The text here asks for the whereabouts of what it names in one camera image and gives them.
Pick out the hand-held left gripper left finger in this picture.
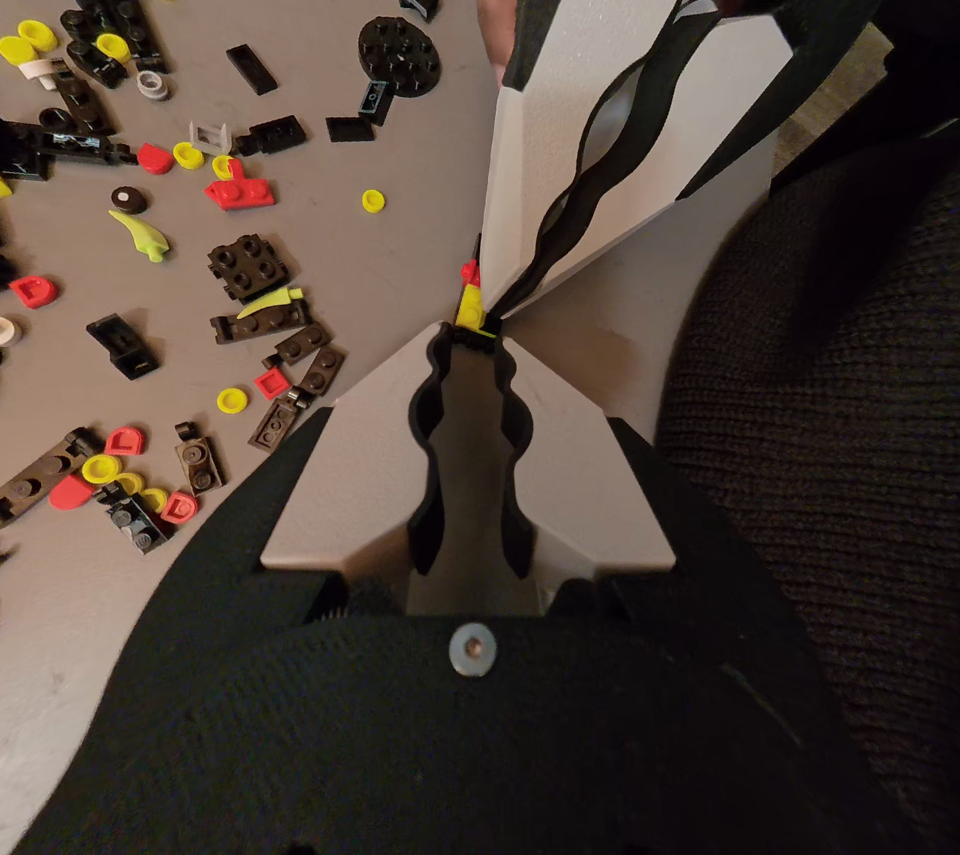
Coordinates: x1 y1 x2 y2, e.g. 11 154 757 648
258 321 456 612

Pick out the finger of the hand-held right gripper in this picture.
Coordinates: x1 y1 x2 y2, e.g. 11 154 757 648
480 0 690 316
498 0 796 320

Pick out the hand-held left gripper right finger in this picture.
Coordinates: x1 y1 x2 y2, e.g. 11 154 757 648
493 336 678 615

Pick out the small yellow red lego assembly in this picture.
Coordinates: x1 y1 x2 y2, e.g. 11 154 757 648
453 232 500 340

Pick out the small round dark lego plate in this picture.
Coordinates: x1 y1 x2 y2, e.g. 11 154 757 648
357 15 442 99

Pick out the pile of loose lego pieces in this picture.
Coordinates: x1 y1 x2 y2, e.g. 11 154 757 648
0 0 350 567

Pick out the dark knit sweater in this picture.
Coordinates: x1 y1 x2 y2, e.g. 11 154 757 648
656 120 960 855

